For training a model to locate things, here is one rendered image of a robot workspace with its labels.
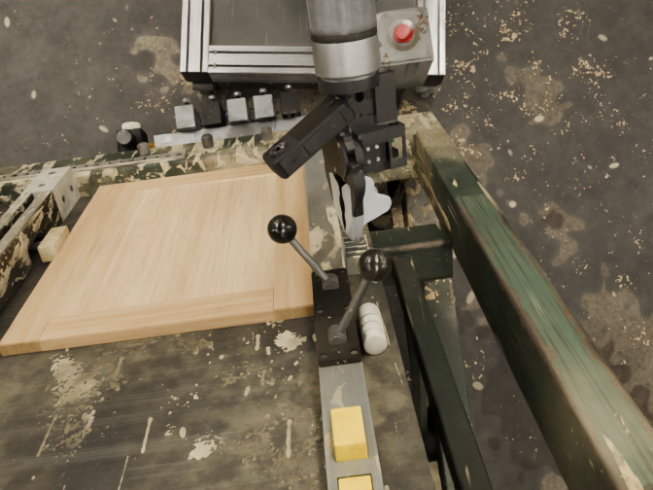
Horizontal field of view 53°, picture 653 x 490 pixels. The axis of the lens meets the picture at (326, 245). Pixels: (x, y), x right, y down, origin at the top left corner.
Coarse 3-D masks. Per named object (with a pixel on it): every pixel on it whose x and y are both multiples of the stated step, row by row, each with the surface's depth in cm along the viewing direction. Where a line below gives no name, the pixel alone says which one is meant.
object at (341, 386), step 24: (312, 168) 128; (312, 192) 118; (312, 216) 109; (336, 216) 108; (312, 240) 101; (336, 240) 100; (336, 264) 94; (336, 384) 71; (360, 384) 71; (336, 408) 68; (336, 480) 59
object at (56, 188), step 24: (24, 192) 126; (48, 192) 124; (72, 192) 135; (24, 216) 115; (48, 216) 122; (0, 240) 107; (24, 240) 112; (0, 264) 102; (24, 264) 110; (0, 288) 101; (0, 312) 100
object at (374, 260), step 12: (372, 252) 71; (384, 252) 72; (360, 264) 72; (372, 264) 71; (384, 264) 71; (372, 276) 71; (384, 276) 72; (360, 288) 74; (360, 300) 74; (348, 312) 75; (348, 324) 76; (336, 336) 75
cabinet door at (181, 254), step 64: (128, 192) 134; (192, 192) 131; (256, 192) 127; (64, 256) 111; (128, 256) 109; (192, 256) 107; (256, 256) 104; (64, 320) 93; (128, 320) 91; (192, 320) 89; (256, 320) 90
